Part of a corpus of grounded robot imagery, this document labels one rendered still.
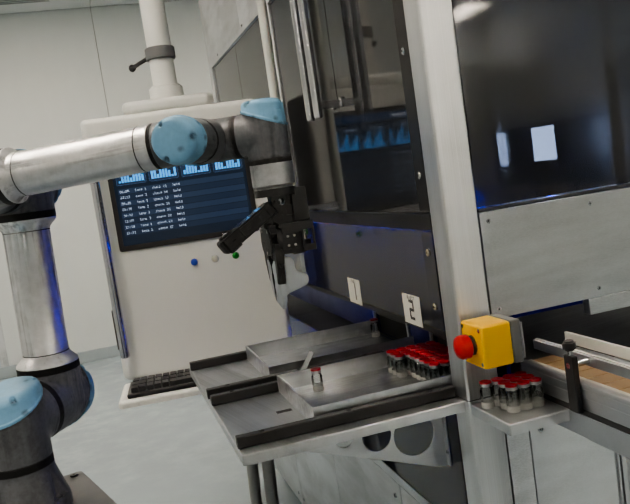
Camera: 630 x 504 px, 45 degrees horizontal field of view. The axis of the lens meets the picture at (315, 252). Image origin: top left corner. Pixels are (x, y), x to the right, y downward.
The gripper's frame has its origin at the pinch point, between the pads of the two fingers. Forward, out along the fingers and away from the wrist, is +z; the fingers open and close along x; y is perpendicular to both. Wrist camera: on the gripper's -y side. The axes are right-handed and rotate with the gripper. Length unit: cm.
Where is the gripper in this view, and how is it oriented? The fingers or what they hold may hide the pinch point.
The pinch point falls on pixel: (279, 302)
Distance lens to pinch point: 134.6
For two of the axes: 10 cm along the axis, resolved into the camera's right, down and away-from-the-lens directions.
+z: 1.4, 9.8, 1.0
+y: 9.5, -1.7, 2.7
